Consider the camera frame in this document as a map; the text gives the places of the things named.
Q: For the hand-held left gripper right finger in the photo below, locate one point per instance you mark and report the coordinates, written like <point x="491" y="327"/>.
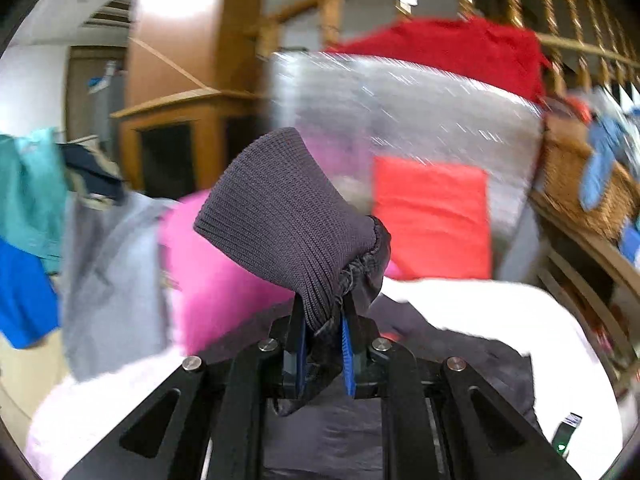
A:
<point x="348" y="355"/>

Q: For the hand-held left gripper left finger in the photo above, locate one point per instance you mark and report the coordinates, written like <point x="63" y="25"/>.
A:
<point x="300" y="355"/>

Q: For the dark grey jacket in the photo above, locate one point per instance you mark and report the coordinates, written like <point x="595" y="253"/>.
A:
<point x="280" y="220"/>

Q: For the pink pillow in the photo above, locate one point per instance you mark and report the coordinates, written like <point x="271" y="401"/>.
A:
<point x="215" y="270"/>

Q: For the white textured blanket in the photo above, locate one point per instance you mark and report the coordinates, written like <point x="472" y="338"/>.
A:
<point x="475" y="310"/>

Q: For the red pillow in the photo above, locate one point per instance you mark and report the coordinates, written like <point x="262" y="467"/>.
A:
<point x="430" y="215"/>

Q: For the grey garment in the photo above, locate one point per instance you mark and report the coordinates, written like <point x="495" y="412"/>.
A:
<point x="110" y="280"/>

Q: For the wicker basket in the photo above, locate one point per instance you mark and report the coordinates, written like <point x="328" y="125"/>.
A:
<point x="565" y="175"/>

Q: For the silver foil mat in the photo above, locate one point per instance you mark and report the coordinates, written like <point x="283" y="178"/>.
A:
<point x="425" y="105"/>

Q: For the light blue cloth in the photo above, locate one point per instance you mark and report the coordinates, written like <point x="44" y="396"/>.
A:
<point x="597" y="170"/>

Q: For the wooden cabinet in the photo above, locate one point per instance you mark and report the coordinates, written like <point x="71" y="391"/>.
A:
<point x="210" y="35"/>
<point x="200" y="110"/>

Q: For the navy garment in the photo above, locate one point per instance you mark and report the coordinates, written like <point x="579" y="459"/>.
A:
<point x="95" y="180"/>

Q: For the bright blue garment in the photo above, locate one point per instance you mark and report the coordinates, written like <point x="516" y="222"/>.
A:
<point x="25" y="295"/>

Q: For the teal garment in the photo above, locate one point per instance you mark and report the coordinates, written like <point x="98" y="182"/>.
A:
<point x="30" y="185"/>

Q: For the red garment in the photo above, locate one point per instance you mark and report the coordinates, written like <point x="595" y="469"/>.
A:
<point x="450" y="45"/>

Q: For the wooden railing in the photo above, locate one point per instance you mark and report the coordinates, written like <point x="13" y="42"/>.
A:
<point x="331" y="17"/>

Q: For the brown door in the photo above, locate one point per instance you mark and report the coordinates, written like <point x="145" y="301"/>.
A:
<point x="80" y="90"/>

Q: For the ceiling air vent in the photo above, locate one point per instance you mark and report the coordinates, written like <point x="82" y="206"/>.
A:
<point x="112" y="10"/>

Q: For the wooden bed frame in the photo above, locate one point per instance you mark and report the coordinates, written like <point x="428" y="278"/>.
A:
<point x="590" y="255"/>

